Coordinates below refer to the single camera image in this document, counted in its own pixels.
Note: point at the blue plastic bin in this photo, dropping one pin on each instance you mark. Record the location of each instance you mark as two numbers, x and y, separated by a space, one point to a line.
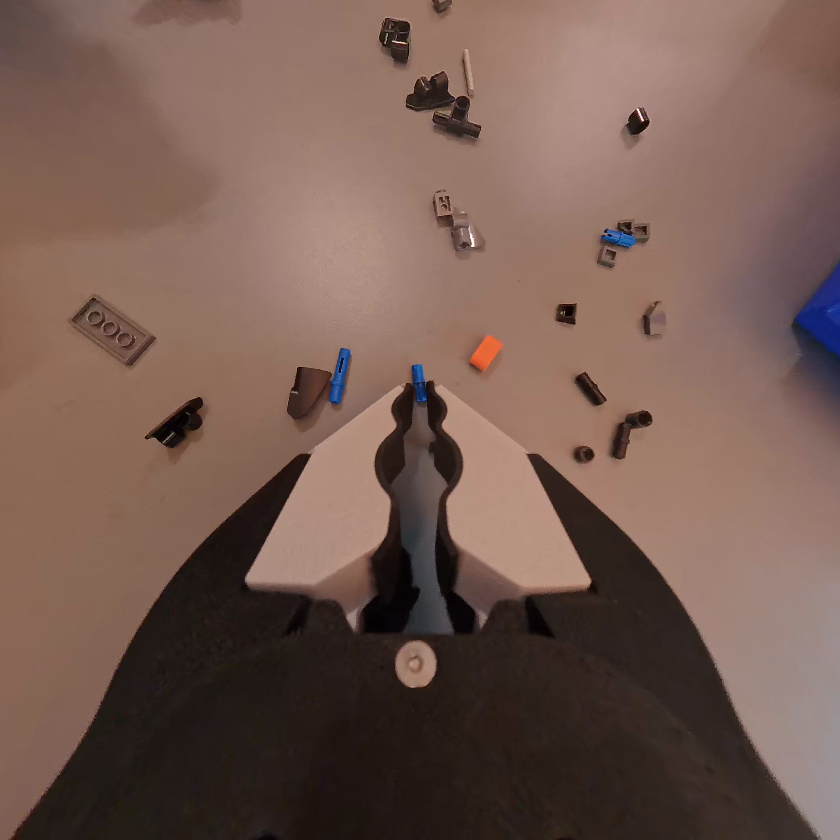
823 315

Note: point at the orange lego piece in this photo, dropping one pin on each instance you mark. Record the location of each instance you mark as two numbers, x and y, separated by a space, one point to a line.
486 353

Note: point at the blue lego pin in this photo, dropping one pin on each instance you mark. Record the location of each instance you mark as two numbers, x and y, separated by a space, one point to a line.
617 237
339 375
418 380

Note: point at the black lego plate with clip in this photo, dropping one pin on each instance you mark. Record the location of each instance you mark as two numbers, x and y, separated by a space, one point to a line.
176 423

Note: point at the grey lego plate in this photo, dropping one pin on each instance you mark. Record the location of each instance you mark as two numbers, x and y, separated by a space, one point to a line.
111 329

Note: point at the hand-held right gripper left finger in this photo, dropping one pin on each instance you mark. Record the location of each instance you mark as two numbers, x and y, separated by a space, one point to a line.
321 518

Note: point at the small black square lego piece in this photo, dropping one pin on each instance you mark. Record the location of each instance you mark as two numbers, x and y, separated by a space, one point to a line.
566 313

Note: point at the black rounded lego piece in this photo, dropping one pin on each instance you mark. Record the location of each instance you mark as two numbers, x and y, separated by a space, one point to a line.
638 120

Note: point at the light grey lego axle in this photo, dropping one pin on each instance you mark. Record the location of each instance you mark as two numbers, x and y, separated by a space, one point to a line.
467 72

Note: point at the grey lego slope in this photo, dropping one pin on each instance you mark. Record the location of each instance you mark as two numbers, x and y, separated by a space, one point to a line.
654 319

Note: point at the black lego connector block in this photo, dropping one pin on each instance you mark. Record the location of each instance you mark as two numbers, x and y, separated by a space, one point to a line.
395 38

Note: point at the light grey lego joint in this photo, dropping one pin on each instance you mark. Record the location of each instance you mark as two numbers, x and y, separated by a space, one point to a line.
467 233

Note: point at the dark lego wedge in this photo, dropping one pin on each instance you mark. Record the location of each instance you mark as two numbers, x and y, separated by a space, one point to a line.
305 392

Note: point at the black curved lego piece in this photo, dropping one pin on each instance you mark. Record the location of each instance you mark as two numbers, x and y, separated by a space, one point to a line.
430 92

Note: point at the black lego bush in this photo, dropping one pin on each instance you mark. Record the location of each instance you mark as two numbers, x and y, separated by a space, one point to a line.
583 453

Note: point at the black T-shaped lego connector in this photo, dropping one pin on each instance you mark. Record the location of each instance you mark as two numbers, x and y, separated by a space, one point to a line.
457 121

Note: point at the black lego pin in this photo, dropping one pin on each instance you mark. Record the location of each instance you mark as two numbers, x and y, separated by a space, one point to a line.
590 388

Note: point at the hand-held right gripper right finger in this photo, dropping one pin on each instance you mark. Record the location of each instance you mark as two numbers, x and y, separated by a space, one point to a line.
518 518

